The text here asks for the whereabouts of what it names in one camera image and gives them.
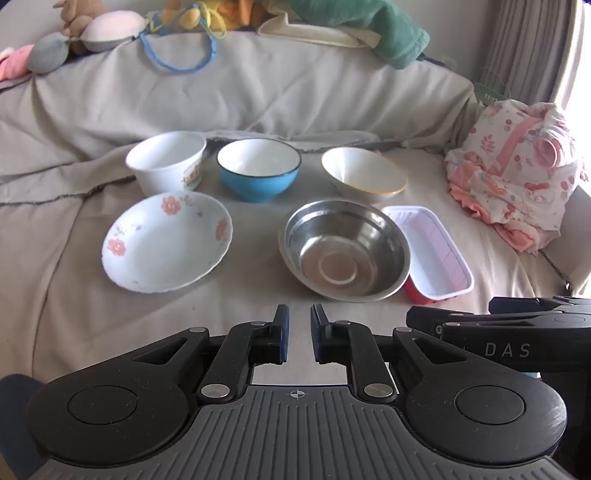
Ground white printed paper bowl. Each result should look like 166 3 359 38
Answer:
125 131 207 195

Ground pink and grey plush cushion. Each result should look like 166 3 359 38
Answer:
69 11 147 52

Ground green towel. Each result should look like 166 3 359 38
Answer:
295 0 430 70

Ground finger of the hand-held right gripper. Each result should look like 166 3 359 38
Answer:
488 296 591 315
406 305 591 373

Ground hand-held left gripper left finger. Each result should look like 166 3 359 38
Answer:
131 304 291 406

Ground yellow and orange plush toy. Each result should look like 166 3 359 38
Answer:
147 0 259 37

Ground blue bowl with black rim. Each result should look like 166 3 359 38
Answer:
217 139 302 203

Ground red and white plastic tray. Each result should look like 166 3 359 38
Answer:
381 206 475 305

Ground stainless steel bowl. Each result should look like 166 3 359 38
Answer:
278 199 411 302

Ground white bowl with yellow rim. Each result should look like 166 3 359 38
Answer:
321 147 408 205

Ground beige blanket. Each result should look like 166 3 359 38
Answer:
0 28 591 388

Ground white floral plate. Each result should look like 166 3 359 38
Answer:
102 191 233 293

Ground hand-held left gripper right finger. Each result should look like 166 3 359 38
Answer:
310 304 468 406

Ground pink plush toy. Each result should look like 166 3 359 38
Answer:
0 45 36 82

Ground brown plush toy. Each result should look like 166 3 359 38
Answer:
53 0 108 38

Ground cream cloth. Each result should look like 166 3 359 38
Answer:
257 13 380 48

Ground grey curtain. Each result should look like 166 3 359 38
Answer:
480 0 587 109

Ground grey plush ball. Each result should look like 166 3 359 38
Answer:
28 32 71 75

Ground green tag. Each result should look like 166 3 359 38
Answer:
475 82 500 106

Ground pink printed baby clothes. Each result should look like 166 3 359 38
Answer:
444 99 590 254

